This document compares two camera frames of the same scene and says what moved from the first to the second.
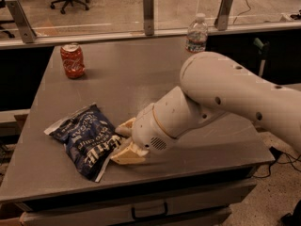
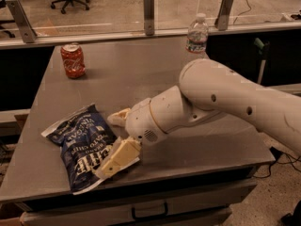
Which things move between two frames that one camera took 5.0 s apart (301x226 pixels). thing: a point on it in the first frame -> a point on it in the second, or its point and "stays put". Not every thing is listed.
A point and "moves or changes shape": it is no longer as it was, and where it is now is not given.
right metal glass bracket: [222, 18] stays put
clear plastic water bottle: [198, 35] stays put
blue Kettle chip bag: [90, 139] moves or changes shape
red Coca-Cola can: [72, 56] stays put
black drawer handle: [133, 210] stays put
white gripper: [148, 130] -> [140, 120]
